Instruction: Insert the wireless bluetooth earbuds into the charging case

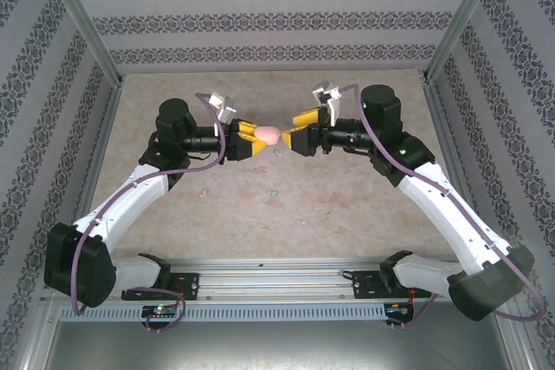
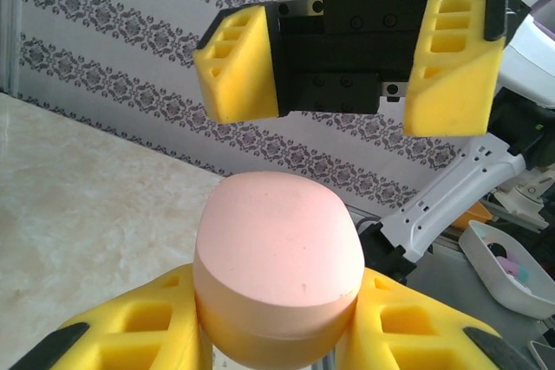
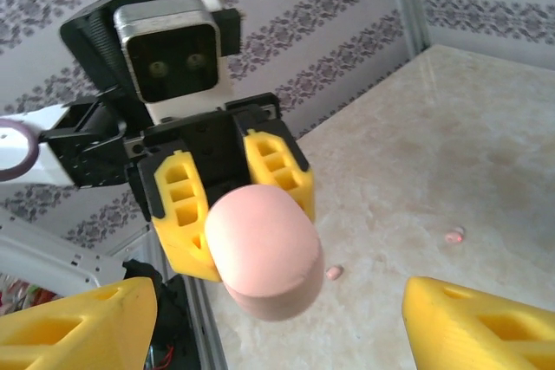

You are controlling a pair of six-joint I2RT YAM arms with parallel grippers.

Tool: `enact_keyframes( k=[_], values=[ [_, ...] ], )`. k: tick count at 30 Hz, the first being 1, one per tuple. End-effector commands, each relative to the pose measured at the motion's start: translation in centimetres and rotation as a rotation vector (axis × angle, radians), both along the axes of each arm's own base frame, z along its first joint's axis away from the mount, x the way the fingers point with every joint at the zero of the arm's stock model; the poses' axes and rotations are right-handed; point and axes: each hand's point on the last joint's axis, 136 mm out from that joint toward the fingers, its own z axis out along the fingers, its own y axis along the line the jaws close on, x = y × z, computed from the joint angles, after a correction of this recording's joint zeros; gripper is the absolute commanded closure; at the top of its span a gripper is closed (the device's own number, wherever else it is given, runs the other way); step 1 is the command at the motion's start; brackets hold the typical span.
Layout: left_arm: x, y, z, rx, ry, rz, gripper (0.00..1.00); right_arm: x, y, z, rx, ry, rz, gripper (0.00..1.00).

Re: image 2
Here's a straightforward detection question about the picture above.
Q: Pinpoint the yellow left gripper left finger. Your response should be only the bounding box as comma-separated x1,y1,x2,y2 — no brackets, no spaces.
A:
8,263,213,370

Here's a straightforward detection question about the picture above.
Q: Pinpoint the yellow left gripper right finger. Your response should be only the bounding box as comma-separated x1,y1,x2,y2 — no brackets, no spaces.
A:
329,268,539,370

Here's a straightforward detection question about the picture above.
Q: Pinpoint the pink earbud charging case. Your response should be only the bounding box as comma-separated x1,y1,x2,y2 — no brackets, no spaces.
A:
193,172,366,369

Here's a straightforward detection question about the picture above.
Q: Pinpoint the white plastic bin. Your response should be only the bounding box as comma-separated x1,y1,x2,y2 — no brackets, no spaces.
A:
458,218,555,318

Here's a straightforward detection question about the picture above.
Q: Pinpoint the yellow plastic bin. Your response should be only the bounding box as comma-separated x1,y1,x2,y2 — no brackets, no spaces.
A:
450,201,493,228

